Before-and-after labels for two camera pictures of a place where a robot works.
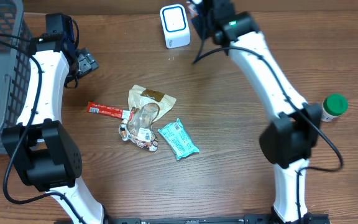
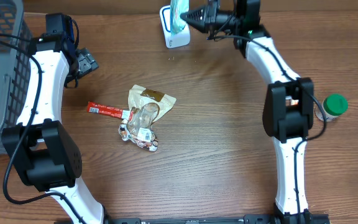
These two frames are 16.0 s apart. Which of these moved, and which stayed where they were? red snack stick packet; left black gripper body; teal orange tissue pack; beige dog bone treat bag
Moved: teal orange tissue pack
Stayed: beige dog bone treat bag; red snack stick packet; left black gripper body
